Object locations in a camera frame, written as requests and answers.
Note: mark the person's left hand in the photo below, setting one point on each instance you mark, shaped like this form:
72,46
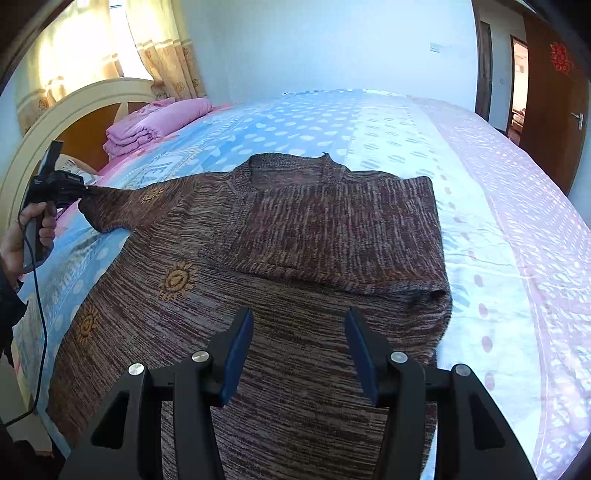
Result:
14,249

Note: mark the brown wooden door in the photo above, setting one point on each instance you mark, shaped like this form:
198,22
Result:
549,120

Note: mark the white pillow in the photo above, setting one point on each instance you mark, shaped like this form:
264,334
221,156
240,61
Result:
78,166

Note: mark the yellow patterned curtain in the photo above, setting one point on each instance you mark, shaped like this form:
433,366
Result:
161,55

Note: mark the white wall switch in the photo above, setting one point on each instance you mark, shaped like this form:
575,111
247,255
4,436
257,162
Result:
435,46

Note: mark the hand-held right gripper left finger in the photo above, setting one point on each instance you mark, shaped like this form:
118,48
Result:
236,355

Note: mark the person's left forearm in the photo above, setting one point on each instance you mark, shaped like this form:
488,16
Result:
9,314

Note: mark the cream arched headboard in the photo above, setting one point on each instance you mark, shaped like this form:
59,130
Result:
106,87

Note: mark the brown door frame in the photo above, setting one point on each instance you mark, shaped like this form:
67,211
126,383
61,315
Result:
475,60

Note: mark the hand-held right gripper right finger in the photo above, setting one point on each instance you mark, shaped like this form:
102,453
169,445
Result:
362,355

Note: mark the blue and pink patterned bedsheet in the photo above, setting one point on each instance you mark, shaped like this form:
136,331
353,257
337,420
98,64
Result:
461,184

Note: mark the folded pink blanket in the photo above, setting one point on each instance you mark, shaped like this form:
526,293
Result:
157,124

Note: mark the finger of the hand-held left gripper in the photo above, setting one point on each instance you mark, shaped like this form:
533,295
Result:
90,190

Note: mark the brown knitted sweater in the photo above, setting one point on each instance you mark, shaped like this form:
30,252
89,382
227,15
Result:
277,230

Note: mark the red paper door decoration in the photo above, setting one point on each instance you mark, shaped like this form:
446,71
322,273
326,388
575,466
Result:
560,57

